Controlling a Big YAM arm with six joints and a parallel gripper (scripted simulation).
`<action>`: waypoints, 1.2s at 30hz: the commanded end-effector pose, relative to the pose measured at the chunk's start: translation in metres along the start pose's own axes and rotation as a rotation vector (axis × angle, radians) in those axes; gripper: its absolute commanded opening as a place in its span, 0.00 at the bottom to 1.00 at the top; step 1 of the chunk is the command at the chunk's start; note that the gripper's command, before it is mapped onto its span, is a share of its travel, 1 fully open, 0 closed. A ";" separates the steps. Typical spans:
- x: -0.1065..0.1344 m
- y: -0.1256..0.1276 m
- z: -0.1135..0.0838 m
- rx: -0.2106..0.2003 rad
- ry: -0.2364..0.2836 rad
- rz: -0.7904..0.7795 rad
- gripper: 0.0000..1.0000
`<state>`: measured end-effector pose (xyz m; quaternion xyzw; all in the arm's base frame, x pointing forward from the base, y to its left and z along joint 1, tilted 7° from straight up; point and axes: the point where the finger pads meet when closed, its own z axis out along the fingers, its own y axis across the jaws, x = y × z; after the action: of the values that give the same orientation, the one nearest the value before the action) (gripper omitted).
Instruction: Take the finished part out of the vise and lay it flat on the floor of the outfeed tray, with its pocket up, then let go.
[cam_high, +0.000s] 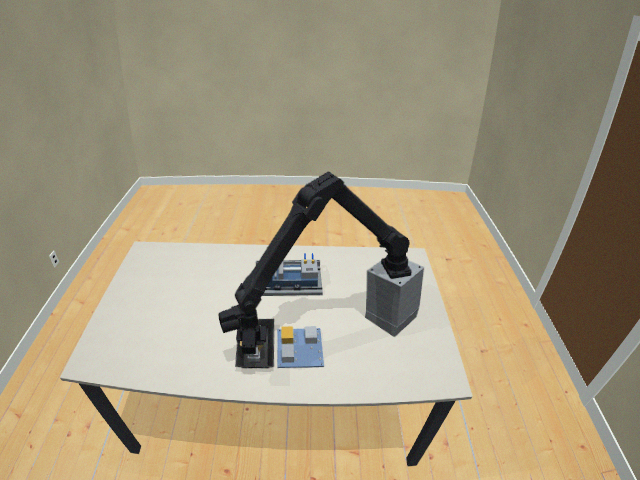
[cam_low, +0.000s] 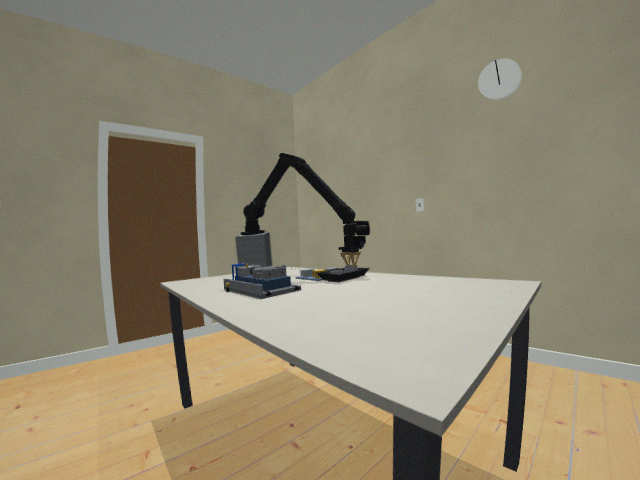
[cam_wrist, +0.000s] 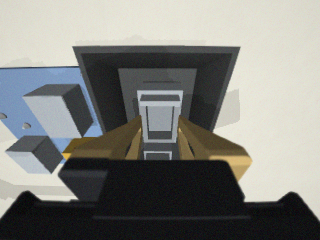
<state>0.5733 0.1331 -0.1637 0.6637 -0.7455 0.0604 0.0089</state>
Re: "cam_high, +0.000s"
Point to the yellow block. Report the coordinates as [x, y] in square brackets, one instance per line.
[287, 334]

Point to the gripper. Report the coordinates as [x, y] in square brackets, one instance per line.
[262, 338]

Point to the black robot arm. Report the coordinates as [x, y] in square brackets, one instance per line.
[325, 186]

